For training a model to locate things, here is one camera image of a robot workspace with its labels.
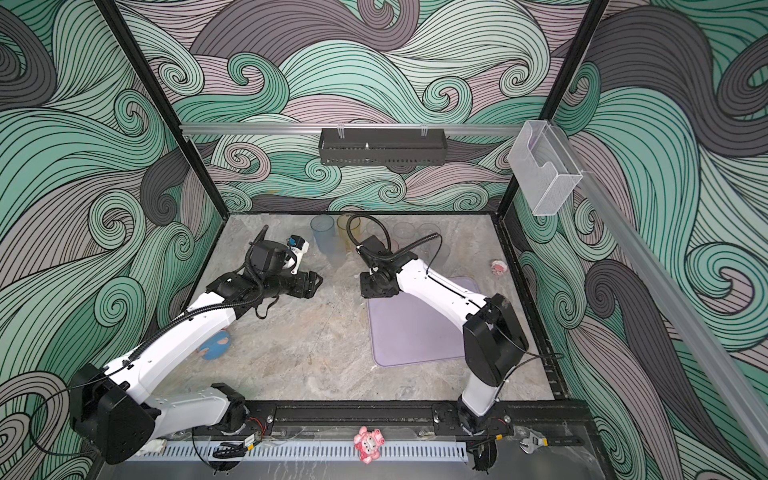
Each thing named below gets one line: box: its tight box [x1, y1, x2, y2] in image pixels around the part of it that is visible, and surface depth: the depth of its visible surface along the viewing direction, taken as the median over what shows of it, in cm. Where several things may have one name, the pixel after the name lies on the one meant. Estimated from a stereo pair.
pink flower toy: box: [353, 426, 385, 465], surface depth 69 cm
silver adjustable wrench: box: [519, 429, 549, 454], surface depth 71 cm
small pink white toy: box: [490, 259, 508, 276], surface depth 102 cm
